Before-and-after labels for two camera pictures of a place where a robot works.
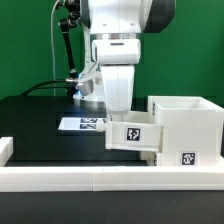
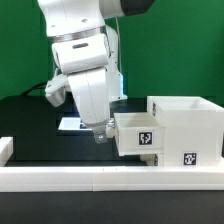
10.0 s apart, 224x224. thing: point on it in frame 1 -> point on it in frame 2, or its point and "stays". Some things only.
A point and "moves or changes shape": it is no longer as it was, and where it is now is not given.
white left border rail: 6,149 stays
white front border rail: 110,178 stays
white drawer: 134,131 moves or changes shape
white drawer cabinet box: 193,131 stays
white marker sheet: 80,123 stays
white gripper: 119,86 -> 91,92
